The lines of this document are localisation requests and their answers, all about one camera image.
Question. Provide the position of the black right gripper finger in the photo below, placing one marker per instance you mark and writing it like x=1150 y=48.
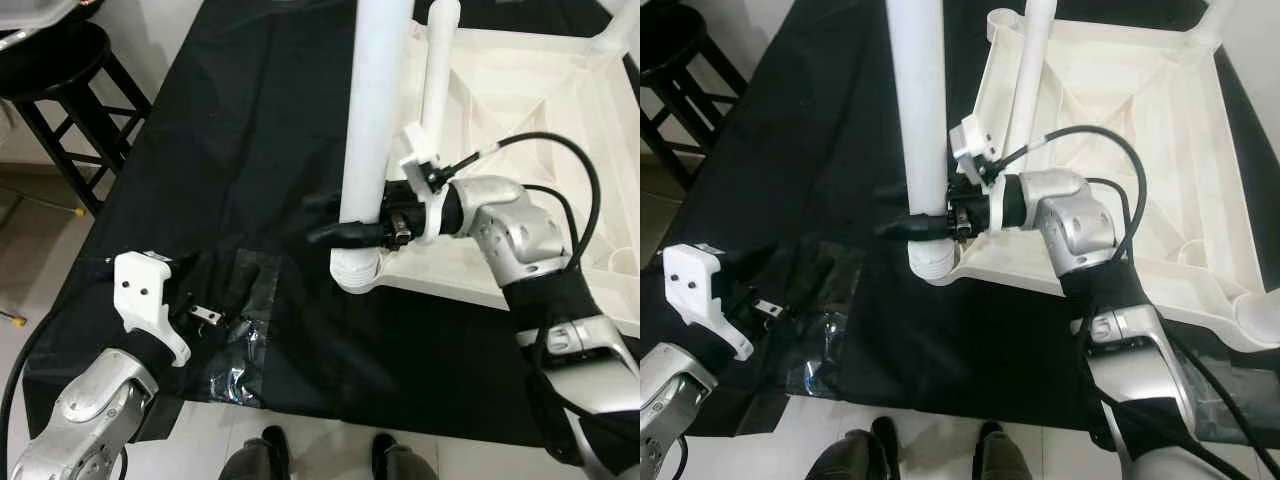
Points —
x=912 y=227
x=345 y=232
x=322 y=202
x=890 y=196

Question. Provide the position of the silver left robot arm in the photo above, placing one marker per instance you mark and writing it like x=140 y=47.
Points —
x=90 y=410
x=665 y=400

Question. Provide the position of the black tablecloth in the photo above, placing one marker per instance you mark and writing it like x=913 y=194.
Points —
x=830 y=150
x=250 y=150

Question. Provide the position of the thin yellow tipped rod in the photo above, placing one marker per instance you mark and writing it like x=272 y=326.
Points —
x=60 y=207
x=12 y=318

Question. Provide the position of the grey left robot leg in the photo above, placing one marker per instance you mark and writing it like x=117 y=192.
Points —
x=255 y=460
x=850 y=455

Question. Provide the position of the grey robot leg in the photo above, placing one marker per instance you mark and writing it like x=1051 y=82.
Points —
x=405 y=462
x=1005 y=455
x=850 y=455
x=255 y=460

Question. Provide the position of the white plastic table top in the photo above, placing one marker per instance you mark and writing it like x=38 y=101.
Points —
x=540 y=90
x=1150 y=90

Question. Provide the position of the black round basin stand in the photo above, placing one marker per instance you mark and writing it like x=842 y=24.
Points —
x=690 y=90
x=70 y=100

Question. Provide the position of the grey right robot leg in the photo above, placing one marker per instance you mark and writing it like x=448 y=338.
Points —
x=405 y=462
x=1005 y=455

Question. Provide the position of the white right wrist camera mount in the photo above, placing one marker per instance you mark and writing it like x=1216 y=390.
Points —
x=968 y=140
x=420 y=150

